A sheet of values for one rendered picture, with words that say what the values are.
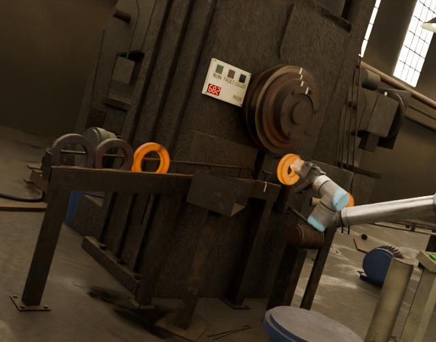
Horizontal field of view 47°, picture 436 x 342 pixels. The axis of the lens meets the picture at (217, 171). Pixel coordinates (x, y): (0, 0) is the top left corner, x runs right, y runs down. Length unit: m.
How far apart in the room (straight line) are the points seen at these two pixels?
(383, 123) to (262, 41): 8.23
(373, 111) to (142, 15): 5.42
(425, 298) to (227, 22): 1.73
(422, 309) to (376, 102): 7.97
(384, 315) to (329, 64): 1.47
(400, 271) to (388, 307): 0.21
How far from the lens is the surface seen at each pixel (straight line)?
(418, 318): 2.92
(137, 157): 2.25
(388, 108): 10.88
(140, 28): 6.89
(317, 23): 3.05
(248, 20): 2.69
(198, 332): 2.40
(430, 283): 2.88
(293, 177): 2.57
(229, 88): 2.61
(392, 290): 2.93
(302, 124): 2.72
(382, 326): 2.97
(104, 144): 2.17
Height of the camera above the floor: 0.92
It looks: 5 degrees down
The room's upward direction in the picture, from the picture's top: 17 degrees clockwise
